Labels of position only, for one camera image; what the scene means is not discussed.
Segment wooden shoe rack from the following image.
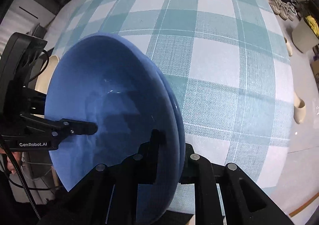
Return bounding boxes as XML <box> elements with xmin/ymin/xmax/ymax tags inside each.
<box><xmin>305</xmin><ymin>0</ymin><xmax>319</xmax><ymax>20</ymax></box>

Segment beige trash bin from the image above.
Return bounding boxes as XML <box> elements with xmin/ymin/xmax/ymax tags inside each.
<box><xmin>292</xmin><ymin>15</ymin><xmax>318</xmax><ymax>53</ymax></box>

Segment cream plate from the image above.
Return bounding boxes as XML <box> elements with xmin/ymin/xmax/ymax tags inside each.
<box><xmin>35</xmin><ymin>55</ymin><xmax>59</xmax><ymax>94</ymax></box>

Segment light blue bowl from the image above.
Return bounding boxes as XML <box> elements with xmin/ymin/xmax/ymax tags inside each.
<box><xmin>117</xmin><ymin>36</ymin><xmax>185</xmax><ymax>223</ymax></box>

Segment cardboard box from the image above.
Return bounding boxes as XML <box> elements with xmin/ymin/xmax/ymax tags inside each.
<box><xmin>310</xmin><ymin>60</ymin><xmax>319</xmax><ymax>83</ymax></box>

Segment cream slipper far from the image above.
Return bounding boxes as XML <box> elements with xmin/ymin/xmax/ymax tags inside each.
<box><xmin>284</xmin><ymin>37</ymin><xmax>293</xmax><ymax>57</ymax></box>

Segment cream slipper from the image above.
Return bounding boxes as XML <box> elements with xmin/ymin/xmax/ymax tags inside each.
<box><xmin>284</xmin><ymin>37</ymin><xmax>293</xmax><ymax>57</ymax></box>
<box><xmin>294</xmin><ymin>92</ymin><xmax>307</xmax><ymax>124</ymax></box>

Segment person's left hand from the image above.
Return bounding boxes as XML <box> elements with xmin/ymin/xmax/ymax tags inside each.
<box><xmin>0</xmin><ymin>148</ymin><xmax>22</xmax><ymax>174</ymax></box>

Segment teal checked tablecloth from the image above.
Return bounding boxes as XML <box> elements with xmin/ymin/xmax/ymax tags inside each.
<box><xmin>51</xmin><ymin>0</ymin><xmax>295</xmax><ymax>215</ymax></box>

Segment cream slipper near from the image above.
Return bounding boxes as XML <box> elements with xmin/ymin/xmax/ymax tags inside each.
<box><xmin>294</xmin><ymin>92</ymin><xmax>307</xmax><ymax>124</ymax></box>

